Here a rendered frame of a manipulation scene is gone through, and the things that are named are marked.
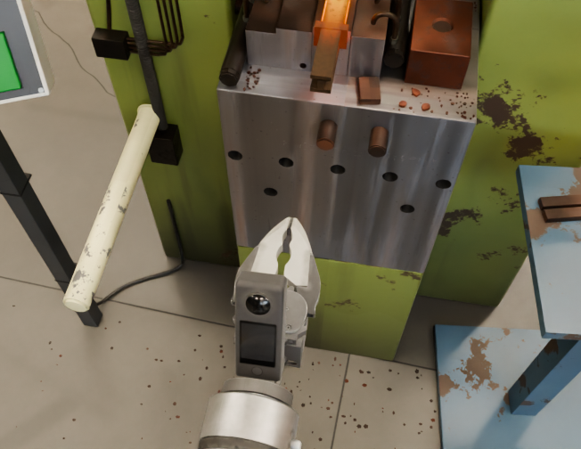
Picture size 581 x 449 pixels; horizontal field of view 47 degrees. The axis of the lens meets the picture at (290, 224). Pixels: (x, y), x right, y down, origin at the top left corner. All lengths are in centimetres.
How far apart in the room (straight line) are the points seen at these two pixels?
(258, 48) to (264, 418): 57
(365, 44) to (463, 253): 80
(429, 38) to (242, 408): 60
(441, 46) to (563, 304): 41
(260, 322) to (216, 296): 121
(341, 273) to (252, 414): 78
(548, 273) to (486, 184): 41
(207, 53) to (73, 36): 138
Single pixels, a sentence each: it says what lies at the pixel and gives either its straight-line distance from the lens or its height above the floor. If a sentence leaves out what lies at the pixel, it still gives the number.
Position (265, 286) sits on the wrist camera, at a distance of 61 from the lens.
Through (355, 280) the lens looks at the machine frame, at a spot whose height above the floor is 40.
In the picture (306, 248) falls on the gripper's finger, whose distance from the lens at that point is 72.
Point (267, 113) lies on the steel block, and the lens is 102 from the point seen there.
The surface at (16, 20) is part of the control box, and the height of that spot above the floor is 105.
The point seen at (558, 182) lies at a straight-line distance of 116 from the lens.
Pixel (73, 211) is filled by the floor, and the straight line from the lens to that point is 207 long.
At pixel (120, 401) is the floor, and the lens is 176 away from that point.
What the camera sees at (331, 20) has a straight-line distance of 97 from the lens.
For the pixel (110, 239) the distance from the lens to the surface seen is 121.
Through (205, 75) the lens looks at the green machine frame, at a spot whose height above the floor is 74.
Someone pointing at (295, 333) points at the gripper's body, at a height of 101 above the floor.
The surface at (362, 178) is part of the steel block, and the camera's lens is 110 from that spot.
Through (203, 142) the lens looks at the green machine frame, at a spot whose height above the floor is 54.
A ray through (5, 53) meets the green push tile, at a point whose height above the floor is 102.
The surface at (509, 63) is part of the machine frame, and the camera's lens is 118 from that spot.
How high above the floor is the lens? 163
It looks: 57 degrees down
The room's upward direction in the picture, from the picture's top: straight up
